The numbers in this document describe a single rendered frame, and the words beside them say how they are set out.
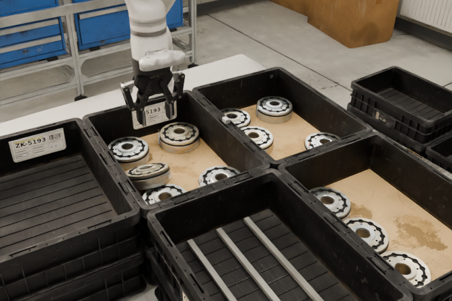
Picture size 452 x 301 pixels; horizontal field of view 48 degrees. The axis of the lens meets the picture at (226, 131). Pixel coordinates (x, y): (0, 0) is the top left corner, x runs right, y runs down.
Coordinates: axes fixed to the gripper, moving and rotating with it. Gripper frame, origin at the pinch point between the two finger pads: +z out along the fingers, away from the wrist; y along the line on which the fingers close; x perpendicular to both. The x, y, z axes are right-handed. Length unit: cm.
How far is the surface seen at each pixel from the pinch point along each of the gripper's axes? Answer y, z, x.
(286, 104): -44.6, 16.0, -13.1
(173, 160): -6.2, 18.6, -7.2
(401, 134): -111, 54, -25
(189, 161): -9.5, 18.6, -4.9
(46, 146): 21.0, 12.9, -20.1
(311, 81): -168, 101, -152
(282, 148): -33.4, 19.0, 1.1
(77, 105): 3, 30, -68
